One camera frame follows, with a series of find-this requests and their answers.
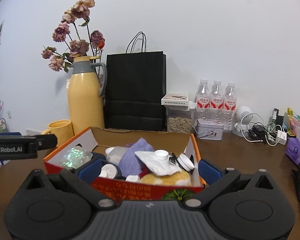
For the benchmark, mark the purple tissue pack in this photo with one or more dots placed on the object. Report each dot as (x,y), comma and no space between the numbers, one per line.
(293,150)

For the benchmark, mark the water bottle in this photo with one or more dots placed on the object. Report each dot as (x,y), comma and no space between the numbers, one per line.
(230,102)
(216,100)
(202,100)

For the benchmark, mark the water bottle middle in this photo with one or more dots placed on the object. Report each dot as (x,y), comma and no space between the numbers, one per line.
(216,100)

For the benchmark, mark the water bottle left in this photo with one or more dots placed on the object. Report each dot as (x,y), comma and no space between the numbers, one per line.
(202,100)

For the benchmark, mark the white round camera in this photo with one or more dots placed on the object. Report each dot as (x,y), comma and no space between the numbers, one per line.
(243,116)

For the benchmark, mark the clear seed container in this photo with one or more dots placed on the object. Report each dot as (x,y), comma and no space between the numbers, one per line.
(179,112)

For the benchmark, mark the black paper bag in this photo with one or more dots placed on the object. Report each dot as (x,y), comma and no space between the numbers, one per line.
(136,84)

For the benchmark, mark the colourful snack packet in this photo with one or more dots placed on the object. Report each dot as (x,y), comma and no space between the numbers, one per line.
(293,122)

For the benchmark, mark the iridescent plastic ball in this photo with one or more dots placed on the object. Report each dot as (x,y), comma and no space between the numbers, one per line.
(75,158)

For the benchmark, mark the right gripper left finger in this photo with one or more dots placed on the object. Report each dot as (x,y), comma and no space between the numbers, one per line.
(79,182)

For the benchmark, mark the small printed tin box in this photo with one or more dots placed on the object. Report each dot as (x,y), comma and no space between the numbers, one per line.
(206,129)

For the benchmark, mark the white face mask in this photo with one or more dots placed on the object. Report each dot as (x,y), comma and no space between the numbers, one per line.
(157,167)

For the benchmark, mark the dried rose bouquet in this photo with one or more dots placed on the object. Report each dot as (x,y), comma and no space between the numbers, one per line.
(73,31)

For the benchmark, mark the purple knit cloth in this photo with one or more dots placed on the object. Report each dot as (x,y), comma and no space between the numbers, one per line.
(129,163)

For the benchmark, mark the small white cap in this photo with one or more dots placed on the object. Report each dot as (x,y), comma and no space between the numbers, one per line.
(161,154)

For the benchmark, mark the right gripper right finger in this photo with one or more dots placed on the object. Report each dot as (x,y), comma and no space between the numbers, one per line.
(219,182)

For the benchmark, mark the yellow thermos jug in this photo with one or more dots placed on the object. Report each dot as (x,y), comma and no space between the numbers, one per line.
(85,93)

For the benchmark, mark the orange cardboard box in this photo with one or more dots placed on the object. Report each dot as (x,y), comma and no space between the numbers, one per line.
(116,142)

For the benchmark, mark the yellow plush toy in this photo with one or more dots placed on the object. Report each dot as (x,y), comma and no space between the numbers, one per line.
(177,179)

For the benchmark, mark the water bottle right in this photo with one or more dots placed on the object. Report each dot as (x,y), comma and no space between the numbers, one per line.
(230,102)

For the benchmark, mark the yellow mug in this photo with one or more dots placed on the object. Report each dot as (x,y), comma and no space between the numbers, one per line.
(62,129)

